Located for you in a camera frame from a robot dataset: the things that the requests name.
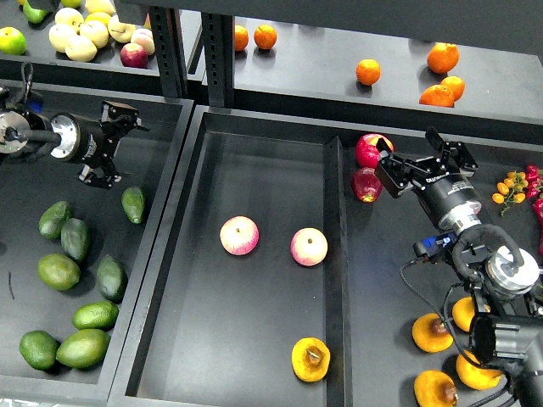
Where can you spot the bright red apple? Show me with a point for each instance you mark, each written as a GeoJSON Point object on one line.
{"type": "Point", "coordinates": [366, 152]}

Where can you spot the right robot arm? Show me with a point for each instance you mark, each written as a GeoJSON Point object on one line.
{"type": "Point", "coordinates": [506, 331]}

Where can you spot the red apple on shelf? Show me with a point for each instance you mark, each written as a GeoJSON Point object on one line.
{"type": "Point", "coordinates": [133, 55]}

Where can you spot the pink apple right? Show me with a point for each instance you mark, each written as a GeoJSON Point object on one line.
{"type": "Point", "coordinates": [308, 247]}

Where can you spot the pale yellow pear back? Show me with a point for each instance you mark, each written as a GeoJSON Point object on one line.
{"type": "Point", "coordinates": [70, 17]}

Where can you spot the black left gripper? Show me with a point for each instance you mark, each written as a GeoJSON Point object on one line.
{"type": "Point", "coordinates": [85, 141]}

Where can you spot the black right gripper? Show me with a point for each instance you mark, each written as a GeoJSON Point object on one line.
{"type": "Point", "coordinates": [448, 198]}

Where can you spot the dark red apple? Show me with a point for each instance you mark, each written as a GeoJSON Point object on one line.
{"type": "Point", "coordinates": [366, 186]}

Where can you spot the red chili peppers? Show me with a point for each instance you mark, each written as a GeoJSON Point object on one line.
{"type": "Point", "coordinates": [534, 179]}

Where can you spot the black tray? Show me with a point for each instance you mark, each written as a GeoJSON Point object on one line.
{"type": "Point", "coordinates": [144, 159]}
{"type": "Point", "coordinates": [215, 329]}

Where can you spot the black left tray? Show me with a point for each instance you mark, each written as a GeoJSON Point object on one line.
{"type": "Point", "coordinates": [144, 159]}

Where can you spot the dark avocado elongated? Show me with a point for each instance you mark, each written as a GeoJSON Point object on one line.
{"type": "Point", "coordinates": [75, 239]}

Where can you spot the pale yellow pear left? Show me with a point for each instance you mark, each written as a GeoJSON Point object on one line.
{"type": "Point", "coordinates": [59, 34]}

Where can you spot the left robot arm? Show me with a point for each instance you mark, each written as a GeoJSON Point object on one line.
{"type": "Point", "coordinates": [27, 135]}

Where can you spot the orange tangerine middle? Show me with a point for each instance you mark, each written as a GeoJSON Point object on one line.
{"type": "Point", "coordinates": [368, 72]}

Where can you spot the orange tangerine far left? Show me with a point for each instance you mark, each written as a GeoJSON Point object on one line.
{"type": "Point", "coordinates": [241, 38]}

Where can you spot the orange small right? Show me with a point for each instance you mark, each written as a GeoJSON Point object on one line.
{"type": "Point", "coordinates": [456, 84]}

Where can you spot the cherry tomato bunch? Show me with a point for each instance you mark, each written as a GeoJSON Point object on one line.
{"type": "Point", "coordinates": [510, 191]}

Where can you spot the yellow pear shelf back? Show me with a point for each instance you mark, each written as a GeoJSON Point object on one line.
{"type": "Point", "coordinates": [99, 16]}

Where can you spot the orange front right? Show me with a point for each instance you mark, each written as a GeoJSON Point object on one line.
{"type": "Point", "coordinates": [438, 95]}

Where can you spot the black tray divider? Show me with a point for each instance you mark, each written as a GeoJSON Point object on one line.
{"type": "Point", "coordinates": [337, 304]}

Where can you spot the pale yellow pear centre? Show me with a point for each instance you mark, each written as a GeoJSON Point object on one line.
{"type": "Point", "coordinates": [96, 32]}

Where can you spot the light green avocado left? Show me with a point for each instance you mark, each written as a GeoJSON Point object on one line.
{"type": "Point", "coordinates": [58, 271]}

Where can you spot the black shelf post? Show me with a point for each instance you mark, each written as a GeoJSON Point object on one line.
{"type": "Point", "coordinates": [218, 40]}
{"type": "Point", "coordinates": [169, 52]}

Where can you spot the large orange top right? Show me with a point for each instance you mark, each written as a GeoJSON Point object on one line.
{"type": "Point", "coordinates": [443, 57]}

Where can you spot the black shelf post right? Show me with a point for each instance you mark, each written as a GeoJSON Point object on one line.
{"type": "Point", "coordinates": [218, 40]}

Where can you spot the black centre tray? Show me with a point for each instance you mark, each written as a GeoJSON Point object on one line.
{"type": "Point", "coordinates": [215, 329]}

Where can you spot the light green avocado middle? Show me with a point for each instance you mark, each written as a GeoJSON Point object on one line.
{"type": "Point", "coordinates": [98, 315]}

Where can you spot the dark green avocado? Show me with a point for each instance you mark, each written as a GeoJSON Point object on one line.
{"type": "Point", "coordinates": [111, 279]}

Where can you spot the pale pink peach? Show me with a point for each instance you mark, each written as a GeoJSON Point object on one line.
{"type": "Point", "coordinates": [144, 37]}

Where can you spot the green apple on shelf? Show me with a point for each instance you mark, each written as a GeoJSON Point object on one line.
{"type": "Point", "coordinates": [12, 41]}

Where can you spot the black shelf post left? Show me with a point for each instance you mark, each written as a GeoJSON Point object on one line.
{"type": "Point", "coordinates": [169, 52]}

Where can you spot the pale yellow pear front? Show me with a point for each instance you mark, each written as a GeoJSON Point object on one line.
{"type": "Point", "coordinates": [80, 48]}

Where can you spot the dark avocado top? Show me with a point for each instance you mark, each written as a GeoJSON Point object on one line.
{"type": "Point", "coordinates": [133, 203]}

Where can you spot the dark avocado upper left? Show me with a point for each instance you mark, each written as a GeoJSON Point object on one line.
{"type": "Point", "coordinates": [52, 220]}

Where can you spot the green fruit top left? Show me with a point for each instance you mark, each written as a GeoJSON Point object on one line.
{"type": "Point", "coordinates": [34, 15]}

